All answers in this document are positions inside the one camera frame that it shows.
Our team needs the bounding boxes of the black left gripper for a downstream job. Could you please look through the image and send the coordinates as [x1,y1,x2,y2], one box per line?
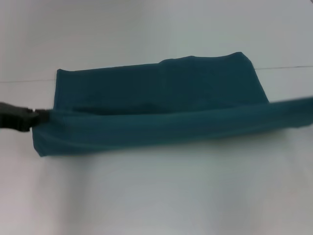
[0,101,51,133]

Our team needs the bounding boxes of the teal t-shirt with FREE print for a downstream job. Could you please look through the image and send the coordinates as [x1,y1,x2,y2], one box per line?
[32,51,313,158]

